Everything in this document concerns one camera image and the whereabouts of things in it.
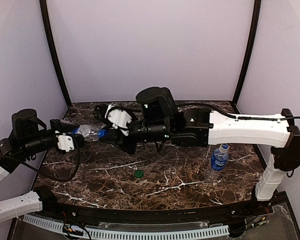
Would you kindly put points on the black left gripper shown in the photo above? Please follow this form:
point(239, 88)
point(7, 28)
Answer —
point(56, 124)

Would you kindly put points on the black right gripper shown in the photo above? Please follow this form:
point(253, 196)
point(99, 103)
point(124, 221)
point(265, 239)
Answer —
point(129, 149)

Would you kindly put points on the clear Pepsi bottle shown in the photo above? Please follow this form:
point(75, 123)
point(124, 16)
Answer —
point(89, 132)

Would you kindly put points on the green bottle cap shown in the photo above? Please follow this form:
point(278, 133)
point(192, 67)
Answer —
point(138, 173)

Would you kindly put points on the blue bottle cap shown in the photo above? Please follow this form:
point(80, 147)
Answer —
point(103, 135)

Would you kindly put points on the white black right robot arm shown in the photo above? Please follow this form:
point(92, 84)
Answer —
point(202, 125)

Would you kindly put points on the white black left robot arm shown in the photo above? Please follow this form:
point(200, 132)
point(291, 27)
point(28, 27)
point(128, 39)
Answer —
point(30, 136)

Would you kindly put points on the clear bottle blue label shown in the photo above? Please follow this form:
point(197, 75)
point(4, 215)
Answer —
point(217, 162)

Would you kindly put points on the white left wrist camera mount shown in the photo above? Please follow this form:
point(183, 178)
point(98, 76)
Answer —
point(65, 142)

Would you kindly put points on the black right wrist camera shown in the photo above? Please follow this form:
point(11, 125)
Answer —
point(114, 116)

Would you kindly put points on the black left frame post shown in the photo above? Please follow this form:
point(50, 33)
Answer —
point(53, 51)

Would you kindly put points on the black frame post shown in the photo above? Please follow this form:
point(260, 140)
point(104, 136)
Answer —
point(248, 51)
point(53, 51)

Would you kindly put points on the black front table rail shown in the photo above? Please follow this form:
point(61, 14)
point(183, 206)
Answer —
point(229, 214)

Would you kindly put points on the black table rail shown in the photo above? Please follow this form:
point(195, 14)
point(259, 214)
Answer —
point(229, 214)
point(255, 146)

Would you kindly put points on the black right table rail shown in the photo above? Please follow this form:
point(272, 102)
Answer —
point(255, 146)

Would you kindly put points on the white slotted cable duct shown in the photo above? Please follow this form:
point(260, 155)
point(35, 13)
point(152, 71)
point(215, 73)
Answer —
point(125, 231)

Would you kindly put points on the black right frame post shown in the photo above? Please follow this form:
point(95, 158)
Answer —
point(248, 51)

